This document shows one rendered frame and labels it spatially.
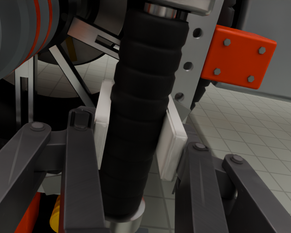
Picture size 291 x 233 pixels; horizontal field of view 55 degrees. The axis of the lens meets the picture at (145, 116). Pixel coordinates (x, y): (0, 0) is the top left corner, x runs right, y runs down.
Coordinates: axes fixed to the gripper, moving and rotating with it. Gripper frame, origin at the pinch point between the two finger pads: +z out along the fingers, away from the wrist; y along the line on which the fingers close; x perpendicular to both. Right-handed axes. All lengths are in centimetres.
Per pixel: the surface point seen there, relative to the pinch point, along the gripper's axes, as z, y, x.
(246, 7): 45, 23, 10
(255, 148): 168, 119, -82
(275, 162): 150, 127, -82
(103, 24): 55, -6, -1
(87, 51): 55, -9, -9
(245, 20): 45, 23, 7
